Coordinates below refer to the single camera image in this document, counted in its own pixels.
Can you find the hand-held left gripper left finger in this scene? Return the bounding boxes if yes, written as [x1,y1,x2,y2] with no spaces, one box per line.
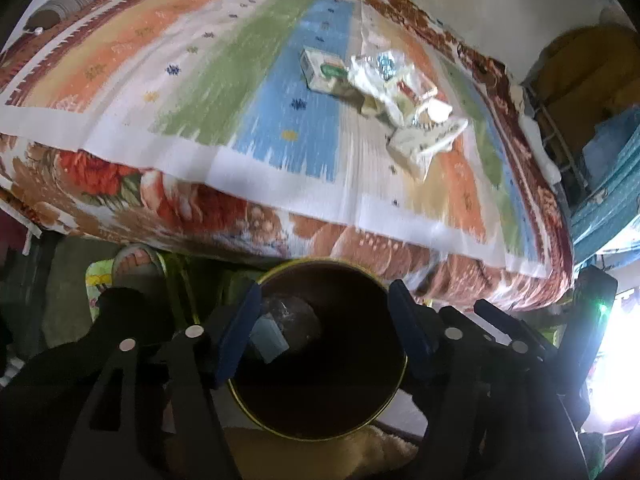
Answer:
[60,280,264,480]

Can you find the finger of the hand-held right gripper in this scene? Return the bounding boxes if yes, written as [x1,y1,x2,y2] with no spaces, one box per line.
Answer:
[495,310,548,358]
[472,299,516,343]

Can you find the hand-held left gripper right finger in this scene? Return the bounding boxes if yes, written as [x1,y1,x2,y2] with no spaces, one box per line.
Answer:
[389,279,591,480]

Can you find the round brown tin can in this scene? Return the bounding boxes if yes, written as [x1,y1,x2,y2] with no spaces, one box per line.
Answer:
[227,258,410,442]

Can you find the clear plastic wrappers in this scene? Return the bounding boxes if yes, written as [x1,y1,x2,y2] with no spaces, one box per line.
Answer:
[347,50,416,97]

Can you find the green and white carton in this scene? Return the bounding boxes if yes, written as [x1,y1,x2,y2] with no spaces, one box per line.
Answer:
[300,46,352,95]

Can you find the crumpled clear wrapper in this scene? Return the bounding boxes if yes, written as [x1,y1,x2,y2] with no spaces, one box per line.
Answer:
[249,296,322,362]

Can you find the person's foot in sandal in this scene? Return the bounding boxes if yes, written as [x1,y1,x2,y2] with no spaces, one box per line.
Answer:
[112,244,168,292]

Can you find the blue dotted cloth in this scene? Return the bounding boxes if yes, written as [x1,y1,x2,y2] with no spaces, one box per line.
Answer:
[570,150,640,266]

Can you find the floral brown blanket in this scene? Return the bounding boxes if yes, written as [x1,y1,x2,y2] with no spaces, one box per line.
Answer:
[0,0,576,313]

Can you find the white plastic object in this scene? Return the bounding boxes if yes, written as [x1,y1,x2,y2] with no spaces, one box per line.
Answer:
[517,110,563,186]

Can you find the metal rack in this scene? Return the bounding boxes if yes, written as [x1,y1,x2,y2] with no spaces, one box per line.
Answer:
[525,85,591,196]

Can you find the striped colourful bed sheet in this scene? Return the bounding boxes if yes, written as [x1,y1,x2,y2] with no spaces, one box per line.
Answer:
[0,0,546,281]

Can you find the yellow cloth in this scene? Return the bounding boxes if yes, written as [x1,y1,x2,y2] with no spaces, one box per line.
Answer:
[530,25,640,111]

